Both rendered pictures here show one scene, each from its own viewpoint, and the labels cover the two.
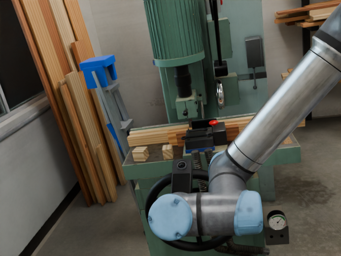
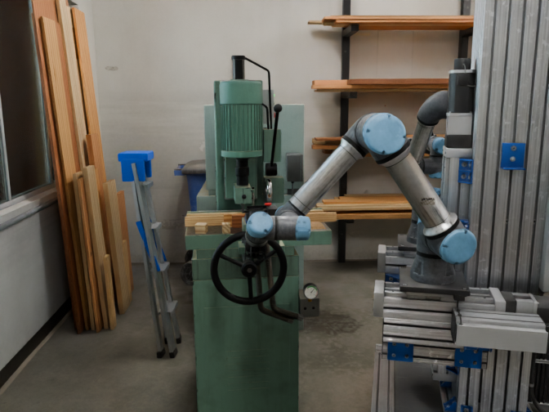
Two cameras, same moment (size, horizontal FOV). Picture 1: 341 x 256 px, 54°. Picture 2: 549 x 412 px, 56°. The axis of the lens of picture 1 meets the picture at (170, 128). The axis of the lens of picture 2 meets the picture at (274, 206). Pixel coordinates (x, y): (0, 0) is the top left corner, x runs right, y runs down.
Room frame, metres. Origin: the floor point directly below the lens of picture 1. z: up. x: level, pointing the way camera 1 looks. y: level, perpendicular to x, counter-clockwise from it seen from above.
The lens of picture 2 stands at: (-0.98, 0.40, 1.42)
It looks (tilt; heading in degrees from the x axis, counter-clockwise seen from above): 11 degrees down; 344
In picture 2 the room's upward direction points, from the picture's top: straight up
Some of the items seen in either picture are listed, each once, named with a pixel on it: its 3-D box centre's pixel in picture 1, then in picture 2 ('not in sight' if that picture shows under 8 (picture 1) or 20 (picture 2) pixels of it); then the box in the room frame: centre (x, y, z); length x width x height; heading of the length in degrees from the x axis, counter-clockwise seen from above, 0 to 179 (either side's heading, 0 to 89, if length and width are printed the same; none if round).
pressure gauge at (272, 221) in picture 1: (276, 221); (310, 293); (0.92, -0.30, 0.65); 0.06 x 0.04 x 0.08; 81
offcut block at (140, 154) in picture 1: (140, 154); (201, 228); (1.08, 0.12, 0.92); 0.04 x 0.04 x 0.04; 68
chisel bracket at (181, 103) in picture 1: (188, 105); (243, 194); (1.19, -0.08, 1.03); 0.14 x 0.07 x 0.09; 171
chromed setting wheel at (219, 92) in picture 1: (219, 94); (268, 191); (1.28, -0.22, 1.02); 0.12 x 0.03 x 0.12; 171
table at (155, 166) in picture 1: (208, 156); (258, 236); (1.06, -0.11, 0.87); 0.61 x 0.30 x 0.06; 81
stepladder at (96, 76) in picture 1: (127, 148); (151, 253); (1.94, 0.29, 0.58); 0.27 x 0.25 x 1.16; 75
